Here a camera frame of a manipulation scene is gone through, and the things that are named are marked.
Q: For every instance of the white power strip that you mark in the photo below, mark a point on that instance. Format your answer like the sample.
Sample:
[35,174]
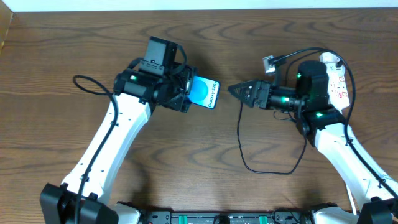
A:
[337,90]

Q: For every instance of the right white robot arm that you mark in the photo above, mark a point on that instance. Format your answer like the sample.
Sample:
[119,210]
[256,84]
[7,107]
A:
[319,119]

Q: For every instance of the blue Samsung Galaxy smartphone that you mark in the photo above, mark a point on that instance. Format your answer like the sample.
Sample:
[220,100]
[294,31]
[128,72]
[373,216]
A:
[204,92]

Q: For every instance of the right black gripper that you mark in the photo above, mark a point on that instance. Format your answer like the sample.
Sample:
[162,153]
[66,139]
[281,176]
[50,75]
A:
[261,94]

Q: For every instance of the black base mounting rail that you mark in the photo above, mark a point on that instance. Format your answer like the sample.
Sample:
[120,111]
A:
[278,216]

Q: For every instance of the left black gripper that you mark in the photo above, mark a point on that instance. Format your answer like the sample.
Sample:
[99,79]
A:
[182,93]

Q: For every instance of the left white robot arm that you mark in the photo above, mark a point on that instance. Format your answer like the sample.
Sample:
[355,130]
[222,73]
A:
[153,80]

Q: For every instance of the cardboard box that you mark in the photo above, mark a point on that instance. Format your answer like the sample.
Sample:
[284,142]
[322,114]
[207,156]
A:
[5,22]

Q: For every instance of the white USB charger plug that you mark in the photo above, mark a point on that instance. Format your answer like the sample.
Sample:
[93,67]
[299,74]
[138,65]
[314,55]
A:
[331,61]

